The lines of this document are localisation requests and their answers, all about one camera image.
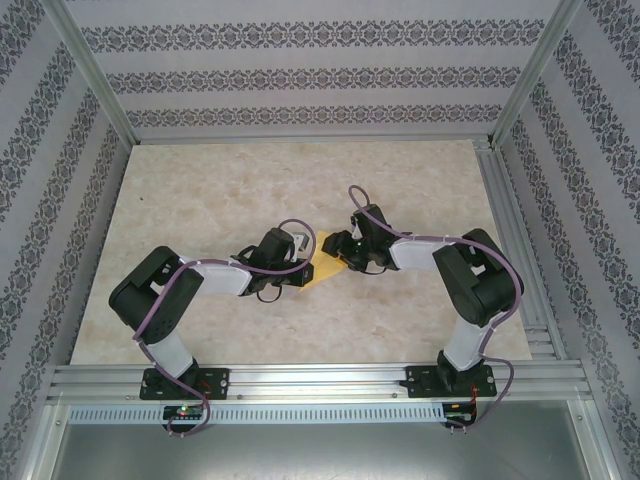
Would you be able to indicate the yellow paper sheet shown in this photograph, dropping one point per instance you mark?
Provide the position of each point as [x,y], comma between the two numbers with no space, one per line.
[325,267]

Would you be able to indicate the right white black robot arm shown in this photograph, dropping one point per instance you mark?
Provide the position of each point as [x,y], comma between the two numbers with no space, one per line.
[415,252]

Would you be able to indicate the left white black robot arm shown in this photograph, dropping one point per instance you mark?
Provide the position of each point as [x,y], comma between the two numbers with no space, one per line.
[225,280]

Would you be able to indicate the grey metal sheet shelf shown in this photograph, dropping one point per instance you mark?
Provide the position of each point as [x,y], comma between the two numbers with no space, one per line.
[320,455]

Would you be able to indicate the long aluminium mounting rail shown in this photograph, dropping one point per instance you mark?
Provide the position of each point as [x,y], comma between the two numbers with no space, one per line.
[320,382]

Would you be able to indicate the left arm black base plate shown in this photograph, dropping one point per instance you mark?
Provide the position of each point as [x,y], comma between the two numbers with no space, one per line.
[217,382]

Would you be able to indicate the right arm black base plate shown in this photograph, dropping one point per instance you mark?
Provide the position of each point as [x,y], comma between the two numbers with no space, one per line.
[420,382]

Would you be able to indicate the aluminium side rail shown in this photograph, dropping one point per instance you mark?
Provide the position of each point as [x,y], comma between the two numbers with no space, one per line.
[506,210]

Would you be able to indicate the aluminium frame post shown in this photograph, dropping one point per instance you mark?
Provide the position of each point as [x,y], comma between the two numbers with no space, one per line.
[535,70]
[95,75]

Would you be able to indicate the aluminium frame bar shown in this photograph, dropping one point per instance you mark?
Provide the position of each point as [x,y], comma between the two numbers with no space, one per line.
[597,445]
[45,445]

